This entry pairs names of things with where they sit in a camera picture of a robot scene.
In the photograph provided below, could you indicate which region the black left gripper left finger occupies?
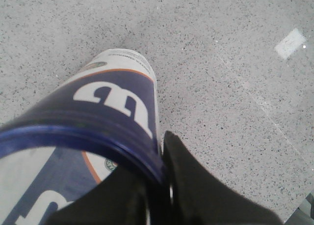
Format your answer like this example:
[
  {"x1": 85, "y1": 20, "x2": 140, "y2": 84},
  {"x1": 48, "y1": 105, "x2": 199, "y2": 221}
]
[{"x1": 45, "y1": 166, "x2": 147, "y2": 225}]

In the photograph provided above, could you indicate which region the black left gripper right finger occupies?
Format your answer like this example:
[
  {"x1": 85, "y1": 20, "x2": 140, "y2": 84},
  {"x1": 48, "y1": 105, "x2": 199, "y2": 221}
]
[{"x1": 163, "y1": 131, "x2": 282, "y2": 225}]

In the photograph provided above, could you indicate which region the white blue tennis ball can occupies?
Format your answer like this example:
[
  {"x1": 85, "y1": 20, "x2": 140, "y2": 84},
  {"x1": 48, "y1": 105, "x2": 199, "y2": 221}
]
[{"x1": 0, "y1": 49, "x2": 168, "y2": 225}]

